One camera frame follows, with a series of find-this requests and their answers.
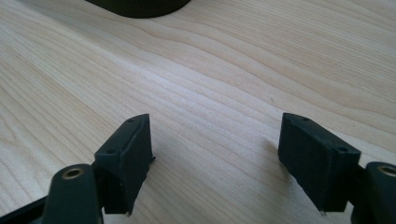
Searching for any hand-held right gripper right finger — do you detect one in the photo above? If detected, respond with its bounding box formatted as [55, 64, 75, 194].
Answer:
[277, 112, 362, 216]

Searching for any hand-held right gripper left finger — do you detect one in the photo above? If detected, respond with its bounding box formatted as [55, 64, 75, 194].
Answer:
[93, 113, 156, 217]

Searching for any black round object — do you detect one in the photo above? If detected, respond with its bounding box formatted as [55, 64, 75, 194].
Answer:
[85, 0, 191, 19]

